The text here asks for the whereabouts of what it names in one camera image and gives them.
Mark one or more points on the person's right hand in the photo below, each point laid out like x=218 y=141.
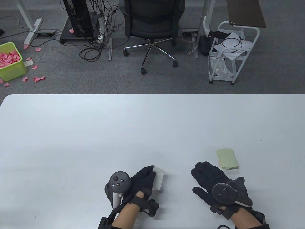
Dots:
x=209 y=176

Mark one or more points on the person's left hand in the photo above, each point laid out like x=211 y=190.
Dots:
x=141 y=181

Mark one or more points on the single pale sticky note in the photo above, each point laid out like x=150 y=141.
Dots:
x=159 y=179

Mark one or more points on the green sticky note pad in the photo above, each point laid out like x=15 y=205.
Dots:
x=227 y=158

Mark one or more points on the black forearm box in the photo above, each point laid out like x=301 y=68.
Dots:
x=104 y=223

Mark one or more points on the person's right forearm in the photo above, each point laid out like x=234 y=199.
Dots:
x=245 y=220

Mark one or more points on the person's left forearm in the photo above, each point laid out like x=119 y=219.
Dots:
x=126 y=217

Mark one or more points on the black white handheld controller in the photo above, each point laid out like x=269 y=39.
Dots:
x=119 y=182
x=226 y=193

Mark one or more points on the clear plastic bag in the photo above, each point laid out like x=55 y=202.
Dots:
x=224 y=68

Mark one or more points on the white paper sheets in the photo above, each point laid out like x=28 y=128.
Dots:
x=228 y=51

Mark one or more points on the black bag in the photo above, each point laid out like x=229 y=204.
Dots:
x=206 y=45

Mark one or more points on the white metal cart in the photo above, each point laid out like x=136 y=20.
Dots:
x=251 y=47

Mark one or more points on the black flat device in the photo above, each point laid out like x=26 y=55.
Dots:
x=219 y=34

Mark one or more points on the scattered pink floor scraps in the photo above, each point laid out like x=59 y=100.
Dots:
x=38 y=78

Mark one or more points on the white power strip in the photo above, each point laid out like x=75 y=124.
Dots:
x=189 y=31

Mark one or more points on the white desk leg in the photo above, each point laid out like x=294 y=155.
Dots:
x=103 y=26
x=31 y=28
x=202 y=28

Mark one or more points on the white power adapter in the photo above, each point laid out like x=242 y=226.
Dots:
x=100 y=38

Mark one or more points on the black mesh office chair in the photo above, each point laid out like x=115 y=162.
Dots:
x=152 y=19

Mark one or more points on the white paper tag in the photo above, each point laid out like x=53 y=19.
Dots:
x=28 y=63

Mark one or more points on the black wheeled tower stand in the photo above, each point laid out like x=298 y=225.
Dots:
x=65 y=35

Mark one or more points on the green plastic bin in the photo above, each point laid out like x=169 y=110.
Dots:
x=15 y=70

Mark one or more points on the brown board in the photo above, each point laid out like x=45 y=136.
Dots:
x=245 y=12

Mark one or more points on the black computer tower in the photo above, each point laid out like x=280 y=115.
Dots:
x=79 y=16

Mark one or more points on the gray floor power box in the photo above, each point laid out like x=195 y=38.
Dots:
x=46 y=33

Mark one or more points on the pile of pink paper scraps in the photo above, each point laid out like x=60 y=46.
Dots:
x=9 y=58

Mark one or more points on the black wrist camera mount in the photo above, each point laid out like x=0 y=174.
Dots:
x=152 y=207

